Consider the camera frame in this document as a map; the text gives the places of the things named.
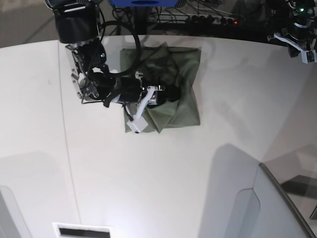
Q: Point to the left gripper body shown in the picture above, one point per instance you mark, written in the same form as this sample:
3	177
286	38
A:
300	31

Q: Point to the black power strip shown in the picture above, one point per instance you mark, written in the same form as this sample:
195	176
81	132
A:
182	18

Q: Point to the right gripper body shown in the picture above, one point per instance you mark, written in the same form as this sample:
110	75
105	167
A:
128	90

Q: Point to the grey table leg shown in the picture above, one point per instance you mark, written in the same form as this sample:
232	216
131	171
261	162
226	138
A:
141	15

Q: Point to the green t-shirt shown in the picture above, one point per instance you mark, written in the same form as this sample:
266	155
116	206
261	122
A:
176	69

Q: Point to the blue plastic bin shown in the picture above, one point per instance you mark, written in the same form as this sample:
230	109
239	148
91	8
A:
144	3

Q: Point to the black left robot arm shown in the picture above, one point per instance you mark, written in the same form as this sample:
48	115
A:
303	11

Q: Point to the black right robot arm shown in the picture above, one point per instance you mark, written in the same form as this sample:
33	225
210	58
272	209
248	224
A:
81	26

